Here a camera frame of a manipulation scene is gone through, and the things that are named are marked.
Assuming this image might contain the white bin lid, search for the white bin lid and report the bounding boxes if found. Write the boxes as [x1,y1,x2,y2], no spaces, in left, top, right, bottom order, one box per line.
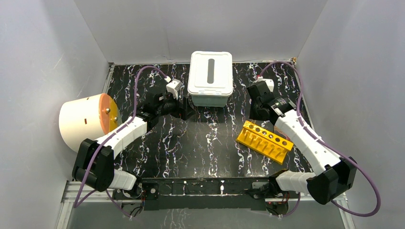
[188,51,233,97]

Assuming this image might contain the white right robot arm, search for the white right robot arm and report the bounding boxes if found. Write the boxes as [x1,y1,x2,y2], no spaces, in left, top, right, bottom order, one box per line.
[247,81,357,205]

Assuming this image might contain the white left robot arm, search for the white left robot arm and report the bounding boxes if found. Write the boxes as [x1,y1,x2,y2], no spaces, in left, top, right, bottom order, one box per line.
[72,92,195,198]

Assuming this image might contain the yellow test tube rack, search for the yellow test tube rack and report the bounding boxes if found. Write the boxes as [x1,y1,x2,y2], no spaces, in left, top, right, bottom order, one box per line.
[236,121,294,164]

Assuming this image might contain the mint green plastic bin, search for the mint green plastic bin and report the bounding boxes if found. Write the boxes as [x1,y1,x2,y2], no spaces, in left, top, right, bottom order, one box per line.
[191,95,229,107]

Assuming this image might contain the white drum orange face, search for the white drum orange face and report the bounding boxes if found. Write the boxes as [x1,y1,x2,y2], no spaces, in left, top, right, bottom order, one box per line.
[59,93,122,153]

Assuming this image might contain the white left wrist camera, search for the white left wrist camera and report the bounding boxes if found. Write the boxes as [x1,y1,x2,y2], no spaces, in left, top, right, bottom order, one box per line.
[166,79,183,100]

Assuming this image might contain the aluminium frame rail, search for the aluminium frame rail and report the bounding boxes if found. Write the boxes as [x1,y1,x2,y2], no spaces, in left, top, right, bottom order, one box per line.
[56,178,355,229]

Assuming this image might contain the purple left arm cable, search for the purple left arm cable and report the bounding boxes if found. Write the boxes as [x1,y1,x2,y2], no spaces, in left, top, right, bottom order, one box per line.
[73,65,171,219]

